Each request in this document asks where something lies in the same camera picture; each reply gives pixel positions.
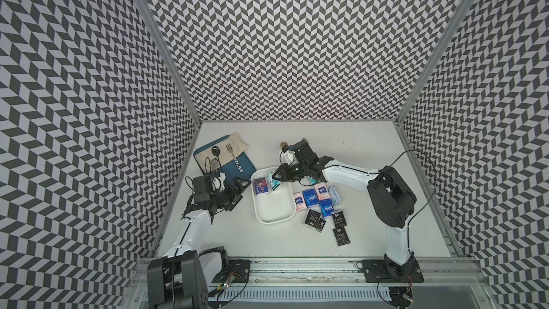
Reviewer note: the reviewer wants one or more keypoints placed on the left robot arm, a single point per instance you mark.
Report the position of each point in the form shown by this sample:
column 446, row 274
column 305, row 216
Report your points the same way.
column 187, row 276

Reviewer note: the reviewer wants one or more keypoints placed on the small black sachet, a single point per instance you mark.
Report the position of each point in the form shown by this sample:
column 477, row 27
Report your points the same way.
column 320, row 224

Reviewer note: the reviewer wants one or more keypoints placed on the white plastic storage box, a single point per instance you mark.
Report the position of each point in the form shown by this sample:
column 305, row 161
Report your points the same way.
column 276, row 206

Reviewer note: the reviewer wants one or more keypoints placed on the teal tissue pack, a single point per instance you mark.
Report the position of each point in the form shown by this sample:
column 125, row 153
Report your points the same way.
column 312, row 180
column 274, row 184

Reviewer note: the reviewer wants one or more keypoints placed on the pink tissue pack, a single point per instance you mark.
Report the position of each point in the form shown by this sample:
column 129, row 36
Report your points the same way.
column 300, row 202
column 322, row 191

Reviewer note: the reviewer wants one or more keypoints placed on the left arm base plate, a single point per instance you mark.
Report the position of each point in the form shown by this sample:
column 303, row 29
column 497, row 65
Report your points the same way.
column 239, row 268

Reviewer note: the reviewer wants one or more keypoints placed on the pink tissue pack front left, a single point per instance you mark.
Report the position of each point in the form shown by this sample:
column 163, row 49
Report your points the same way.
column 300, row 202

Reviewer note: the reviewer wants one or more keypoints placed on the black sachet upper right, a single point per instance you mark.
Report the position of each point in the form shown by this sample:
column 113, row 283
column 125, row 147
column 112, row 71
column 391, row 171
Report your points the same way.
column 339, row 219

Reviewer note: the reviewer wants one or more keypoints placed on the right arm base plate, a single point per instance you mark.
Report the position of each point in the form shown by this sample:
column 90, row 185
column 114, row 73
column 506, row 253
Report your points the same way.
column 378, row 271

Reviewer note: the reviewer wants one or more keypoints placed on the blue tissue pack lower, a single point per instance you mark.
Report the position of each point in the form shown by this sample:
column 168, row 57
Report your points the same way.
column 326, row 207

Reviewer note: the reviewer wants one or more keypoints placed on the aluminium front rail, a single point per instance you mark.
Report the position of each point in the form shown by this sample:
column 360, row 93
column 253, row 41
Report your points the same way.
column 349, row 271

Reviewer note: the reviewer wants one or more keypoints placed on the clear light blue tissue pack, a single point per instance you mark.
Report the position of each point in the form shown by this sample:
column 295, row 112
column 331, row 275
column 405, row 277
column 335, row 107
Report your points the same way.
column 334, row 195

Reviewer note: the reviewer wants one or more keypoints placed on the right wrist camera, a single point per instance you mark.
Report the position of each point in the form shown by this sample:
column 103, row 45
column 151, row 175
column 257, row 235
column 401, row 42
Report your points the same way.
column 288, row 155

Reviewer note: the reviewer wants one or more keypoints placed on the pink tissue pack right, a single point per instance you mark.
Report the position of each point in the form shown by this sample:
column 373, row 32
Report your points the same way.
column 322, row 191

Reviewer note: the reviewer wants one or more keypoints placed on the black sachet lower right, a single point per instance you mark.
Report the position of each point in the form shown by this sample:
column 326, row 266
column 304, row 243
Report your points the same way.
column 341, row 236

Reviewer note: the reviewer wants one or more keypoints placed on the blue tissue pack middle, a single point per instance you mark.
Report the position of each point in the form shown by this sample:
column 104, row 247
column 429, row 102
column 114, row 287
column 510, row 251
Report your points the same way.
column 310, row 197

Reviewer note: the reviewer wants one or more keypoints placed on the teal rectangular tray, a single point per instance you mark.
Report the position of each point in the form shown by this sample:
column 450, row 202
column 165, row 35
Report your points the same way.
column 205, row 160

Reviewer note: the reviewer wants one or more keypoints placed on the beige cloth napkin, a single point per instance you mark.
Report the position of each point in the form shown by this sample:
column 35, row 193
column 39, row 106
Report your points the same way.
column 238, row 144

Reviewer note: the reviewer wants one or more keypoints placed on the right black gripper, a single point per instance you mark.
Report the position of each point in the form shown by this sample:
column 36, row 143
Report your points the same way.
column 284, row 174

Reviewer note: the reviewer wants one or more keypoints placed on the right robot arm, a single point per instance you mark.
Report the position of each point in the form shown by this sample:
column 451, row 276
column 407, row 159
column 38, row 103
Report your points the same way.
column 392, row 199

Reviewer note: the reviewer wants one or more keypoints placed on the cartoon dark blue tissue pack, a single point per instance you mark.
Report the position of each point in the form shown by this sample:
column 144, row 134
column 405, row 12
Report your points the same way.
column 261, row 186

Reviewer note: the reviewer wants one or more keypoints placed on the black sachet left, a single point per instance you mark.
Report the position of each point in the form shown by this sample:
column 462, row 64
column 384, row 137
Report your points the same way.
column 312, row 218

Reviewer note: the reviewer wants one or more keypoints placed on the black spoon on tray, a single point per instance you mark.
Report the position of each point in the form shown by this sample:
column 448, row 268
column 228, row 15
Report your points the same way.
column 216, row 153

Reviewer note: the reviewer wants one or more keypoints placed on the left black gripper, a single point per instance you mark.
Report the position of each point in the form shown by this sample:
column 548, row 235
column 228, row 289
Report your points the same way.
column 235, row 194

